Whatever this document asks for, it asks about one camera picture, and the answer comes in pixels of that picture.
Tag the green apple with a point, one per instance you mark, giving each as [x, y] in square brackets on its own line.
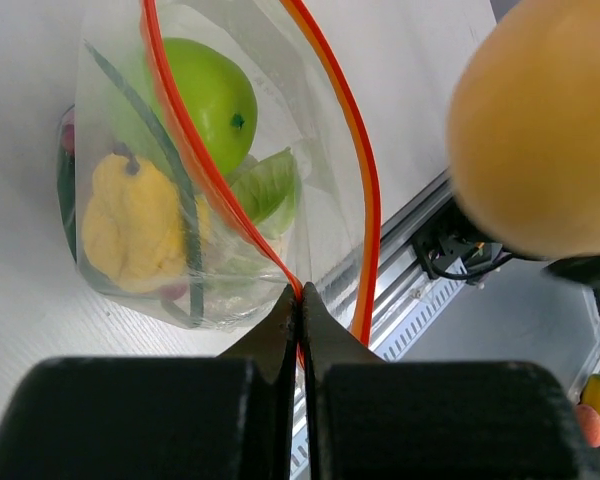
[218, 97]

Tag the aluminium mounting rail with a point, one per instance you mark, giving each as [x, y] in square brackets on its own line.
[408, 238]

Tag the orange fruit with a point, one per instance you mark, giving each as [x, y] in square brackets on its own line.
[523, 130]

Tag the spare pink peach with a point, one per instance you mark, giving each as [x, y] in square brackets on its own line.
[589, 421]

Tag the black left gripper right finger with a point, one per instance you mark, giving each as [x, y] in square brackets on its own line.
[372, 419]

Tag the clear orange-zipper zip bag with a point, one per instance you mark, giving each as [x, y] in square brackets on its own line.
[127, 103]

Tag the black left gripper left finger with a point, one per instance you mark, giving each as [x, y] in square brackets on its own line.
[227, 417]

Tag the yellow lemon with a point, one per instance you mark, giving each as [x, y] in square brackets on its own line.
[133, 231]

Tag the white cauliflower with green leaves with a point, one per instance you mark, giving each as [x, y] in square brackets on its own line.
[237, 276]

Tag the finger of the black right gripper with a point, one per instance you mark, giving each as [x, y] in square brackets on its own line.
[584, 270]

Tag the slotted white cable duct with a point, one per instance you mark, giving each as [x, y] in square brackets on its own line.
[391, 340]

